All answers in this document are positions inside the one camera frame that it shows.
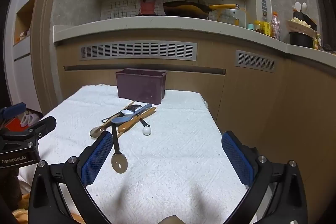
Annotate blue plastic spoon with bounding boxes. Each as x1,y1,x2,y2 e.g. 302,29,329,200
111,104,153,124

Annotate black utensil white ball end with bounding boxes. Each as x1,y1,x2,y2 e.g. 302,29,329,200
134,105,152,136

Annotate black wok yellow handle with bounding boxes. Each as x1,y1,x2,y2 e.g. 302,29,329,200
163,1,240,20

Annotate pink slippers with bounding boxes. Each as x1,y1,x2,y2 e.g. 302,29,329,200
20,113,39,127

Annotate wire loop utensil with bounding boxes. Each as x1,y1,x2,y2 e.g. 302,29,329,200
101,112,124,123

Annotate white towel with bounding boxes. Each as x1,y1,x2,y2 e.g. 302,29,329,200
20,85,259,224

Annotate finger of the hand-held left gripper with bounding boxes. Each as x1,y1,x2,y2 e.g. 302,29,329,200
0,116,57,152
0,102,27,122

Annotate red bag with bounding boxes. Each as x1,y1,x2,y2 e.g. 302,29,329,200
5,119,30,131

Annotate small grey vent grille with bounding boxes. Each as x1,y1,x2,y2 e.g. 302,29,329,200
235,50,277,73

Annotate large grey vent grille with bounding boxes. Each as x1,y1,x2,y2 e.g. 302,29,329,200
79,42,197,61

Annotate wooden kitchen cabinet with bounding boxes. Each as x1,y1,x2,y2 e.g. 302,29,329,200
31,30,336,224

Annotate white wall appliance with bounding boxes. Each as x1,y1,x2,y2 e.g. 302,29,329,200
253,0,271,23

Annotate thin wooden stick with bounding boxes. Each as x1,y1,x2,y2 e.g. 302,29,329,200
116,109,155,138

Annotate purple plastic container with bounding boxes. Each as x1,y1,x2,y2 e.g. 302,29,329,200
116,69,167,105

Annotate clear brown spoon wooden handle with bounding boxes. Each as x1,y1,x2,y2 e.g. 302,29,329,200
90,101,135,139

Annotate white shelf unit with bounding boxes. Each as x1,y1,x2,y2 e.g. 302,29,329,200
5,0,44,114

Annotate black pot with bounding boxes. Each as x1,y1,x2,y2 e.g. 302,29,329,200
289,31,314,49

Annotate grey kitchen countertop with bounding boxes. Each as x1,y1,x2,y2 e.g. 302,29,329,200
53,15,336,68

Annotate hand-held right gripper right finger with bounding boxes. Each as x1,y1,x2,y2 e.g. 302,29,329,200
221,131,308,224

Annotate black utensil handle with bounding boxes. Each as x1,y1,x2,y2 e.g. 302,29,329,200
111,123,129,174

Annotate orange cap bottle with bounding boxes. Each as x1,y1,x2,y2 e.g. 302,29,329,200
270,12,281,40

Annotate black holder with white spoons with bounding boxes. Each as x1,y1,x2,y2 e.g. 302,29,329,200
293,2,317,25

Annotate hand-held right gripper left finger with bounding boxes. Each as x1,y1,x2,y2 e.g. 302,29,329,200
28,131,113,224

